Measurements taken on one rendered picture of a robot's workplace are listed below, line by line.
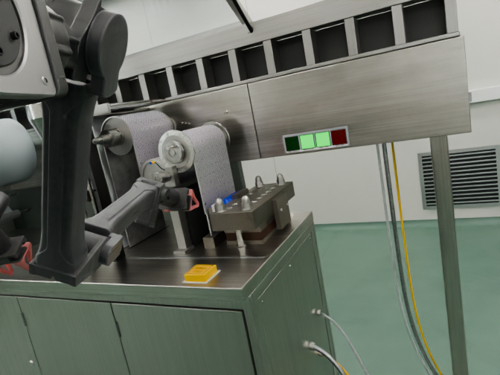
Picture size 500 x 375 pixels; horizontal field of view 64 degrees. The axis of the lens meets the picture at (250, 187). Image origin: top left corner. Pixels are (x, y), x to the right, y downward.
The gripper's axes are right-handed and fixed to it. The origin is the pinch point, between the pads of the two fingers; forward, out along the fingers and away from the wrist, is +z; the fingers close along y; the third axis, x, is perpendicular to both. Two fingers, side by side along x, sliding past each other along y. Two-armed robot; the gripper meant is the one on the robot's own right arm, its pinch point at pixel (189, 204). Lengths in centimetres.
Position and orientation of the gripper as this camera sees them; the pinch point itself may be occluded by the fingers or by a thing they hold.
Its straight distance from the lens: 131.6
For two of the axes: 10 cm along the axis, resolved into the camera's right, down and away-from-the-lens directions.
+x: 0.6, -9.7, 2.4
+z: 4.5, 2.4, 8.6
